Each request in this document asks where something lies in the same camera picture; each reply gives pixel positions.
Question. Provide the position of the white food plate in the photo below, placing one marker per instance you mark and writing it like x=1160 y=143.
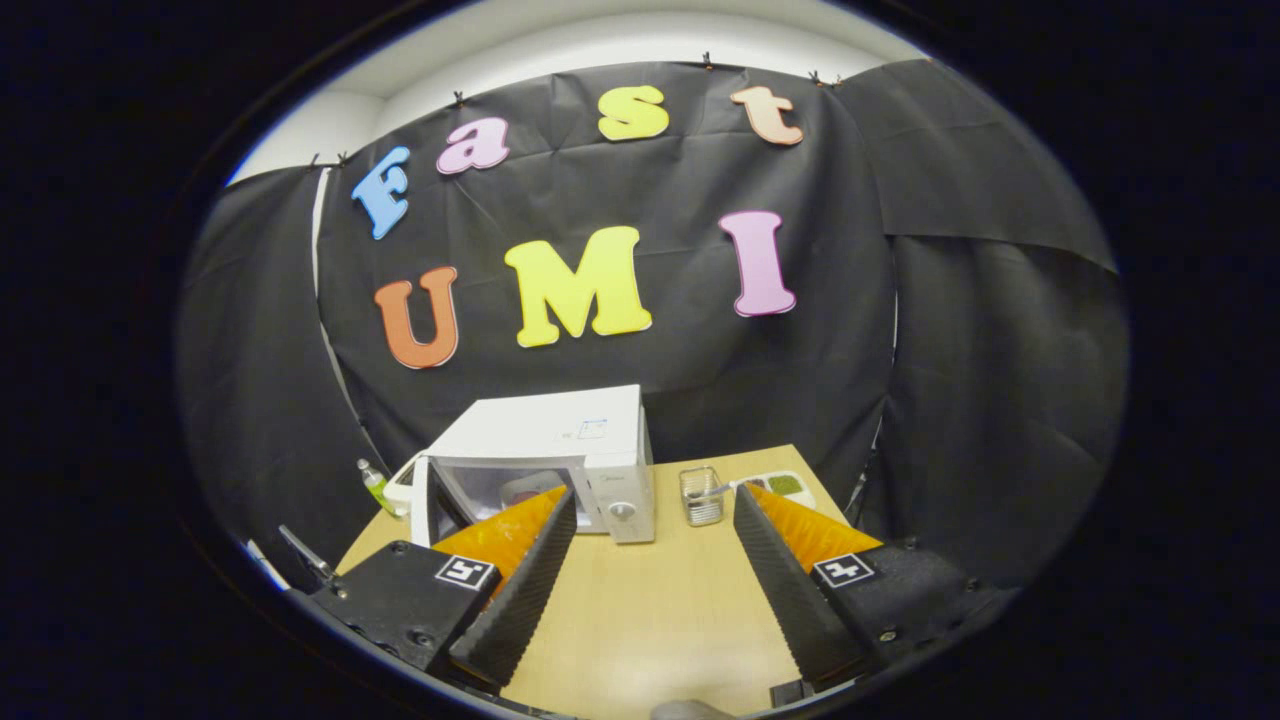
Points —
x=520 y=482

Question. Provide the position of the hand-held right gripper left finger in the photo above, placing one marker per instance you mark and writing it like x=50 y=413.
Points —
x=520 y=600

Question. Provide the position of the white toaster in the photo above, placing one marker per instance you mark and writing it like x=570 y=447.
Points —
x=400 y=495

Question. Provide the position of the pink ham slice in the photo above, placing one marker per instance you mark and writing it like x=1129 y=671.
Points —
x=528 y=493

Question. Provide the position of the black backdrop cloth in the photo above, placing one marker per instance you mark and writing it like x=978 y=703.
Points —
x=700 y=350

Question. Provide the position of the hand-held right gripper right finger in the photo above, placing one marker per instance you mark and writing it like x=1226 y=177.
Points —
x=795 y=600

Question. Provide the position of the grey metal bar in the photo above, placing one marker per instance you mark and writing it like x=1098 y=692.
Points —
x=305 y=555

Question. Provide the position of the white divided spice dish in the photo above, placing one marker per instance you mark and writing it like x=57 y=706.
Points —
x=785 y=485

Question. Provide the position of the white paper sheet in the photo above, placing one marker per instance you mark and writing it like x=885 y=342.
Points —
x=265 y=563

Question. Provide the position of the white microwave oven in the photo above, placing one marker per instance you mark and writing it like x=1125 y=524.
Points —
x=550 y=425

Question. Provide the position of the green drink bottle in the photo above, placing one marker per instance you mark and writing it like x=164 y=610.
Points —
x=376 y=492

